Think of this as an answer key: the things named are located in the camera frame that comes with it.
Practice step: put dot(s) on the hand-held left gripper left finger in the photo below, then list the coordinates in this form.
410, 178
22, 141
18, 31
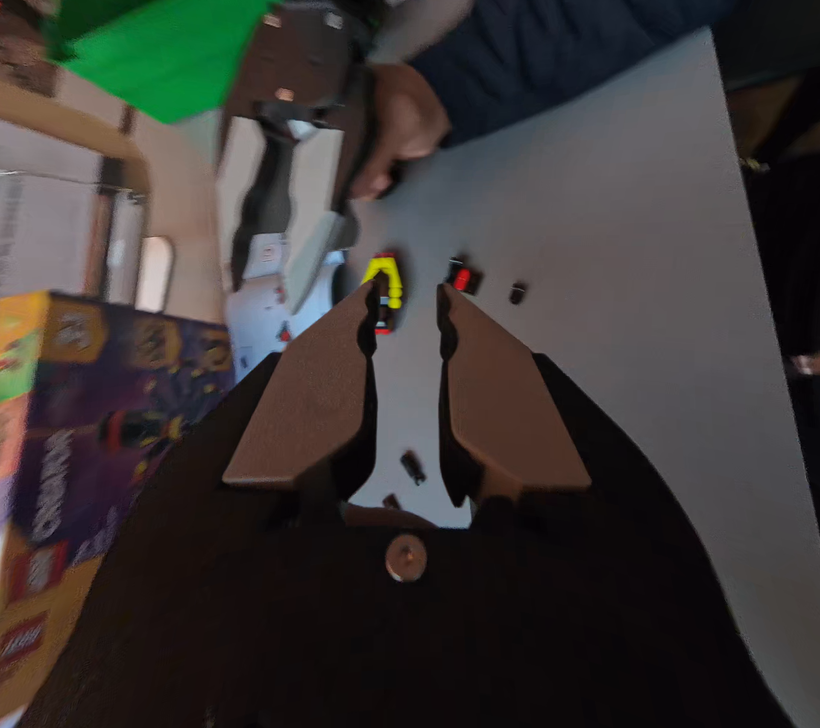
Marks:
307, 395

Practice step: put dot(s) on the person's right forearm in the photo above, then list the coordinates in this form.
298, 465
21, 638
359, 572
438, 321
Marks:
608, 4

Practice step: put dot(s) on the small black red lego assembly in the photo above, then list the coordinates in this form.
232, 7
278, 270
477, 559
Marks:
464, 278

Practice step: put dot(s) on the person's dark trousers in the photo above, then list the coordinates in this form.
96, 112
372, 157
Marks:
788, 292

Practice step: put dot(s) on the person's right hand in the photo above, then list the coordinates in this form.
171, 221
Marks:
403, 119

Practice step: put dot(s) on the yellow black lego model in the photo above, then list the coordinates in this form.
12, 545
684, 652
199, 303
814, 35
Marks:
384, 286

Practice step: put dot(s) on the lego set box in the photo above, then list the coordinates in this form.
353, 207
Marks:
96, 452

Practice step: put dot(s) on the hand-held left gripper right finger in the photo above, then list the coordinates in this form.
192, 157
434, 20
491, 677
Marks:
506, 401

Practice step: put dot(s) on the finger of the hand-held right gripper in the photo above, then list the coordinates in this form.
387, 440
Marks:
269, 183
317, 260

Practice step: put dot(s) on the green plastic bin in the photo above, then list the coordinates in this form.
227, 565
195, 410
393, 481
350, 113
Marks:
160, 36

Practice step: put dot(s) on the open instruction booklet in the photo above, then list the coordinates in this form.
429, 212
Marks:
256, 324

